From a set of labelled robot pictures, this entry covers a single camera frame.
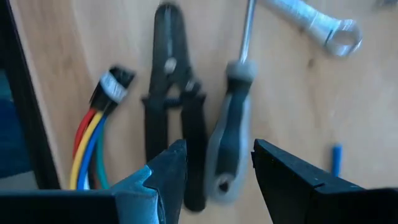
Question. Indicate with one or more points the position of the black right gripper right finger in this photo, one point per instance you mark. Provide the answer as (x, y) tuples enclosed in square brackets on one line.
[(311, 202)]

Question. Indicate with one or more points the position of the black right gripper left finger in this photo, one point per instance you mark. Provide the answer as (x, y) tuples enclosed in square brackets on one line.
[(62, 208)]

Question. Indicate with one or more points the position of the chrome combination wrench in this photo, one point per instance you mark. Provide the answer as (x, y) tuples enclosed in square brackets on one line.
[(314, 21)]

